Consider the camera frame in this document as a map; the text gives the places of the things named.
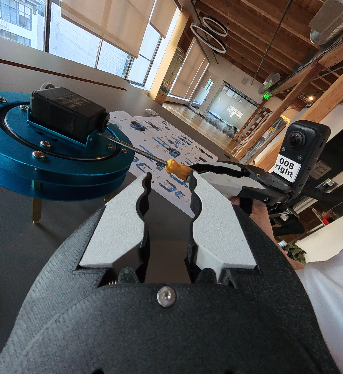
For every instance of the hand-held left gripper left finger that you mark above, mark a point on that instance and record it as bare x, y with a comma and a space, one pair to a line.
113, 233

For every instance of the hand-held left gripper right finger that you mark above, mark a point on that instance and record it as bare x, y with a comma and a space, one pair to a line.
221, 233

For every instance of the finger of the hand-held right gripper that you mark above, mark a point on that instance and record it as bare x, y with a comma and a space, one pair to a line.
226, 168
232, 182

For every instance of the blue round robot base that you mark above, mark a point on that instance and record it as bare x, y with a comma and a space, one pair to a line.
8, 163

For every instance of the black servo motor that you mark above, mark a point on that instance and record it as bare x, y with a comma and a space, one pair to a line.
66, 111

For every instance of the person's right forearm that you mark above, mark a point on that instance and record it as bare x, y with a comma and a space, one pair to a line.
329, 292

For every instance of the dark grey desk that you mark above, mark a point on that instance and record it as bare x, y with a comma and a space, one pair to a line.
19, 248

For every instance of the person's right hand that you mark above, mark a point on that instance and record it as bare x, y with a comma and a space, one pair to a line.
260, 217

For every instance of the printed instruction sheet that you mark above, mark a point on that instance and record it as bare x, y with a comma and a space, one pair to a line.
171, 137

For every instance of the tiny clear plastic bag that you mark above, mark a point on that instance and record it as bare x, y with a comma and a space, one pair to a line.
151, 111

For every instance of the wooden column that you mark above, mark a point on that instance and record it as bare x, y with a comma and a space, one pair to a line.
167, 64

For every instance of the beige window blind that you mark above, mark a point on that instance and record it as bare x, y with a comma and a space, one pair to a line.
110, 20

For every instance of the large window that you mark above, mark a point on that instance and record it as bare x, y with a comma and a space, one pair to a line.
72, 43

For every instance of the slim wooden post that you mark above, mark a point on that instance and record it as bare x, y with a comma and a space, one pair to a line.
279, 111

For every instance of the thick wooden post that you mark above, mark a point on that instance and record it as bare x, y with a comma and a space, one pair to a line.
320, 108

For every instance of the silver ventilation duct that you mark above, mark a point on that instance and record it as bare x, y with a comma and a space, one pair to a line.
332, 17

